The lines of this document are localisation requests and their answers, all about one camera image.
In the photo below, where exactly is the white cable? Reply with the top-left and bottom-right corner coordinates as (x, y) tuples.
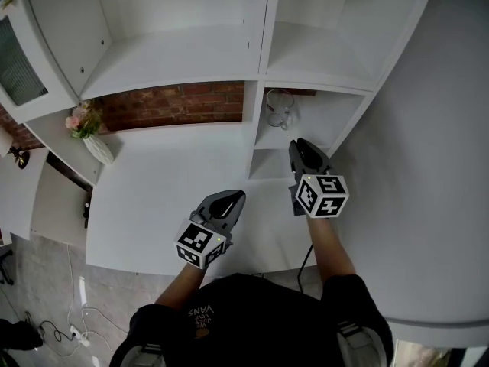
(65, 242), (129, 338)

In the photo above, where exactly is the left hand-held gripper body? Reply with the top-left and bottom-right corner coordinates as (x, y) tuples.
(174, 189), (247, 270)

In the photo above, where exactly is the white side cabinet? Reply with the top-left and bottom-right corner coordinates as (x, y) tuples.
(0, 147), (96, 248)

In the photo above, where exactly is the white ribbed vase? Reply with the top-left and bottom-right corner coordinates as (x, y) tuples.
(82, 135), (115, 167)

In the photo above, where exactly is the black bag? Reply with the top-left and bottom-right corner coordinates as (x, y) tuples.
(0, 317), (44, 353)

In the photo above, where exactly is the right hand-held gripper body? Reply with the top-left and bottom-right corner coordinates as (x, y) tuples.
(288, 138), (351, 219)

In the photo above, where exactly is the thin black floor cable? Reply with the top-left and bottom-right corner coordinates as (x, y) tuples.
(23, 310), (74, 357)

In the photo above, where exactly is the black chair base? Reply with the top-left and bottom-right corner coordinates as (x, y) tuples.
(0, 248), (15, 286)

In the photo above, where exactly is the white power strip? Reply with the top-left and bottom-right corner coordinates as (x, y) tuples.
(68, 325), (92, 348)

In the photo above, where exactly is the person's left forearm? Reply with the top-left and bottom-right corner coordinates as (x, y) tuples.
(154, 260), (209, 310)

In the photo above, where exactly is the white glass-panel cabinet door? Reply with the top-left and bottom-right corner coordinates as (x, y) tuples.
(0, 0), (80, 125)

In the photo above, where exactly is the pink flower bouquet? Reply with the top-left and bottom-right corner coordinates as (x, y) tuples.
(64, 100), (104, 140)

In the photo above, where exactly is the person's black t-shirt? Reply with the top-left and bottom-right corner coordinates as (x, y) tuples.
(109, 272), (394, 367)

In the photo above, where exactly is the person's right forearm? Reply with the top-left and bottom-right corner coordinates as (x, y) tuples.
(305, 214), (358, 287)

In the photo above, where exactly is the black ornament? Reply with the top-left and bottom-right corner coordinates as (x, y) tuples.
(8, 145), (31, 170)

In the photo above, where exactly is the clear glass cup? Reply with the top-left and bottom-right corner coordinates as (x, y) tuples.
(265, 88), (296, 131)

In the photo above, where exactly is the white shelf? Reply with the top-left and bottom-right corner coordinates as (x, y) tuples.
(22, 0), (439, 183)

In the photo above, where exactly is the grey harness strap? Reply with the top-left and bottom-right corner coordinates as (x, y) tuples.
(335, 320), (383, 367)
(124, 342), (167, 367)

